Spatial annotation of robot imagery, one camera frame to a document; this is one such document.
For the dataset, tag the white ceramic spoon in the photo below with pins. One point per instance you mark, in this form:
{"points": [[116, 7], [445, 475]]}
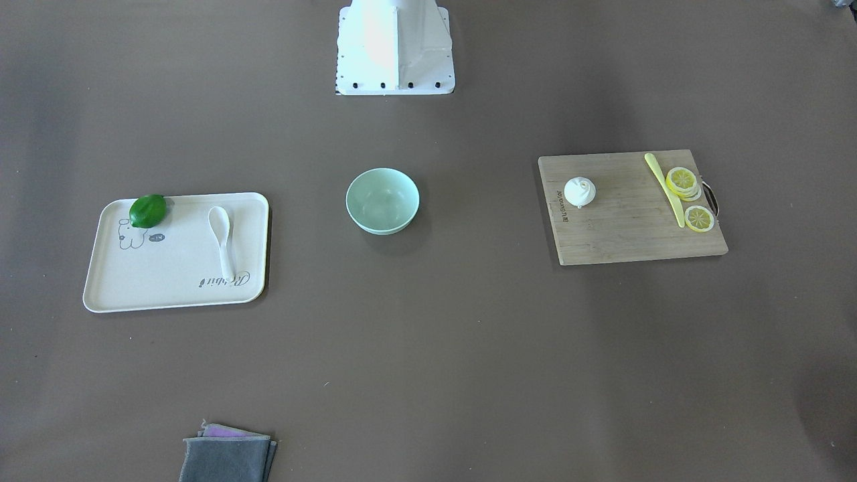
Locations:
{"points": [[221, 227]]}

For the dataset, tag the yellow plastic knife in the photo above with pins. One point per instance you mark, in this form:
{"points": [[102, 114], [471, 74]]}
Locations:
{"points": [[673, 198]]}

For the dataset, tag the white steamed bun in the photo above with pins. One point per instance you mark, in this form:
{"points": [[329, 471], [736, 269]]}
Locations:
{"points": [[579, 191]]}

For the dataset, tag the green lime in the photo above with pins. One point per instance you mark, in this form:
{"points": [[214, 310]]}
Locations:
{"points": [[148, 211]]}

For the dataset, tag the mint green bowl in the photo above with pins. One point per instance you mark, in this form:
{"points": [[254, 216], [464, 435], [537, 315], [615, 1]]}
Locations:
{"points": [[382, 201]]}

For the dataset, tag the lemon slice stack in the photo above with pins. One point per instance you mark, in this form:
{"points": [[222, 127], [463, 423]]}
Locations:
{"points": [[684, 183]]}

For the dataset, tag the wooden cutting board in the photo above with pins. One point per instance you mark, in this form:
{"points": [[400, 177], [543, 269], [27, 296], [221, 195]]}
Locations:
{"points": [[629, 219]]}

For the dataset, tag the single lemon slice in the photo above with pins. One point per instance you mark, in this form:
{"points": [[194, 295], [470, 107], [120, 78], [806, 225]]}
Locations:
{"points": [[699, 219]]}

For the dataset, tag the grey folded cloth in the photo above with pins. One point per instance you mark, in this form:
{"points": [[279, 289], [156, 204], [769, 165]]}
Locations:
{"points": [[223, 453]]}

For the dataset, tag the white rabbit print tray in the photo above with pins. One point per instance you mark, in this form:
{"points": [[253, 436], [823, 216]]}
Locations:
{"points": [[176, 263]]}

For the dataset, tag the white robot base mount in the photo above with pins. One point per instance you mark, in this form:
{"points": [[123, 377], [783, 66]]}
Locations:
{"points": [[394, 48]]}

